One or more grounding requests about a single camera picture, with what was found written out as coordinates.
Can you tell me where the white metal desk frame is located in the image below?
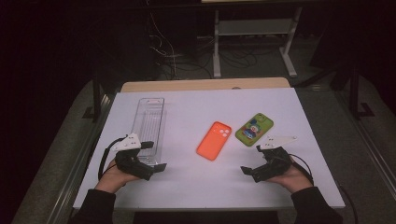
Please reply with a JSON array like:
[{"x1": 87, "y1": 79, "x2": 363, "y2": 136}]
[{"x1": 213, "y1": 7, "x2": 304, "y2": 78}]

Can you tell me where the orange phone case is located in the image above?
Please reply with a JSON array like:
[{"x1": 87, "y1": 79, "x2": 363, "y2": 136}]
[{"x1": 195, "y1": 120, "x2": 233, "y2": 161}]

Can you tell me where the aluminium rail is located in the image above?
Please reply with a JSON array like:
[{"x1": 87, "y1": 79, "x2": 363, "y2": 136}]
[
  {"x1": 46, "y1": 92, "x2": 114, "y2": 224},
  {"x1": 335, "y1": 90, "x2": 396, "y2": 190}
]

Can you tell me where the person's left hand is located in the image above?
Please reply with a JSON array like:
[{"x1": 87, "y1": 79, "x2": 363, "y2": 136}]
[{"x1": 94, "y1": 158, "x2": 141, "y2": 194}]

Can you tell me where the black metal stand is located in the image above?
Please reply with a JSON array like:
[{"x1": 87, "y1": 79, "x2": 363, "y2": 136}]
[
  {"x1": 82, "y1": 73, "x2": 110, "y2": 123},
  {"x1": 347, "y1": 63, "x2": 375, "y2": 119}
]

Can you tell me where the person's right hand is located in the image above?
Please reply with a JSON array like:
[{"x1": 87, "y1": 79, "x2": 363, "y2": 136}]
[{"x1": 267, "y1": 157, "x2": 314, "y2": 194}]

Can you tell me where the green phone case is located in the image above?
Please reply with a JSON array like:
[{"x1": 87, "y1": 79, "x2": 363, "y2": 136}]
[{"x1": 234, "y1": 112, "x2": 275, "y2": 147}]

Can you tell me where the clear plastic tray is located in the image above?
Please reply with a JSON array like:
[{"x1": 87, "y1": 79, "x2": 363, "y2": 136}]
[{"x1": 130, "y1": 97, "x2": 167, "y2": 166}]

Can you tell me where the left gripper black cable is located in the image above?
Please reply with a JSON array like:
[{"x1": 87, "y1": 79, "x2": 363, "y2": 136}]
[{"x1": 97, "y1": 135, "x2": 129, "y2": 181}]

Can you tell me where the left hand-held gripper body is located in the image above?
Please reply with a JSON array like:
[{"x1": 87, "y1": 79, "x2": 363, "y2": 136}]
[{"x1": 111, "y1": 133, "x2": 155, "y2": 182}]

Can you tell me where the bundle of floor cables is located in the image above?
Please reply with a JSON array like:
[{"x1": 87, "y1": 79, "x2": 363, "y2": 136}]
[{"x1": 148, "y1": 12, "x2": 216, "y2": 79}]

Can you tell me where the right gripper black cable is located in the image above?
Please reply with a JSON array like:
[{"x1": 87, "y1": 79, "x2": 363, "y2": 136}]
[{"x1": 288, "y1": 153, "x2": 359, "y2": 224}]

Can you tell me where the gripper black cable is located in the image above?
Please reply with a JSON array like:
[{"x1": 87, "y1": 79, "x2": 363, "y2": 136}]
[
  {"x1": 288, "y1": 153, "x2": 359, "y2": 224},
  {"x1": 97, "y1": 135, "x2": 129, "y2": 181}
]

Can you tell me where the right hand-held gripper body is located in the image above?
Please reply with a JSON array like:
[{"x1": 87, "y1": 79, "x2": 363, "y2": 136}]
[{"x1": 251, "y1": 135, "x2": 297, "y2": 184}]

